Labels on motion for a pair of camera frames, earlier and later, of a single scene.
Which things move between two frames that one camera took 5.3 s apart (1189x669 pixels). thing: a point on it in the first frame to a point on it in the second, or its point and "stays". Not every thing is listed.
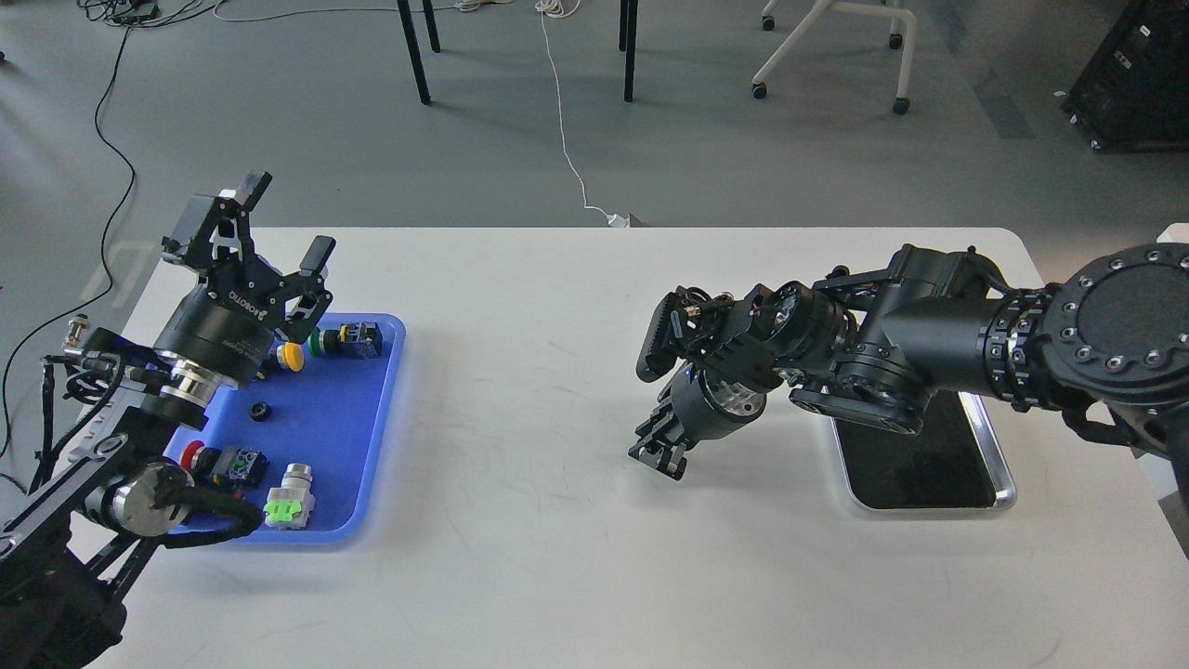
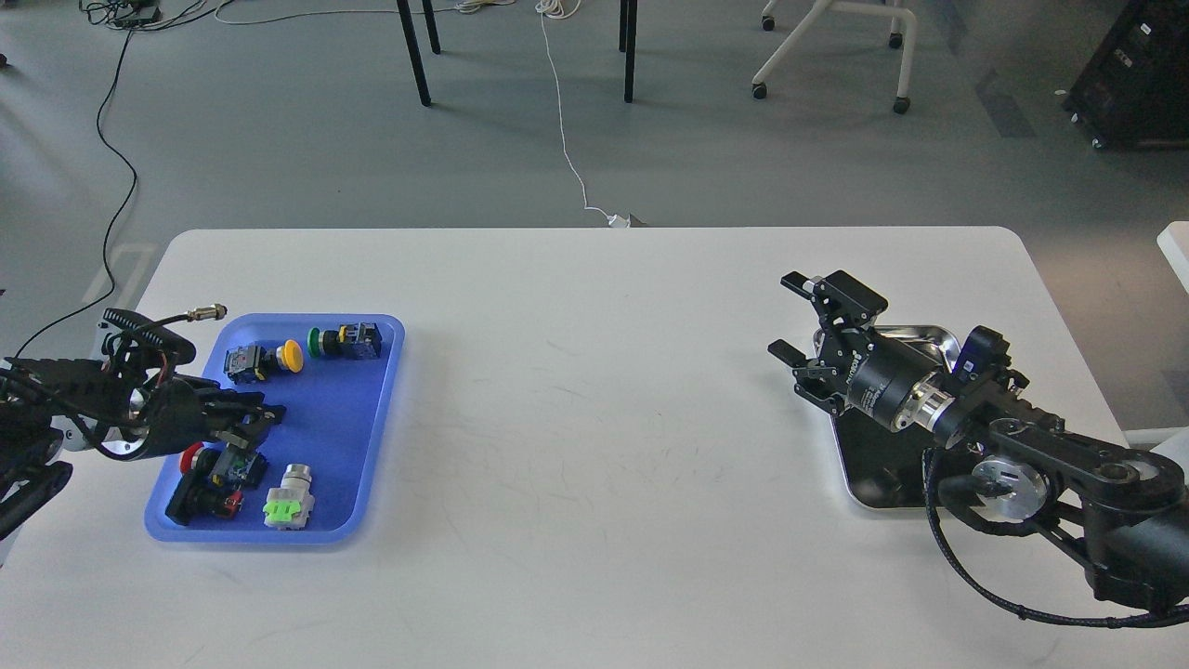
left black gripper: (228, 322) to (179, 412)
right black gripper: (704, 404) to (878, 373)
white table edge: (1175, 233) stays
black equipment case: (1133, 94) stays
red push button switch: (233, 465) stays
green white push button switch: (290, 506) stays
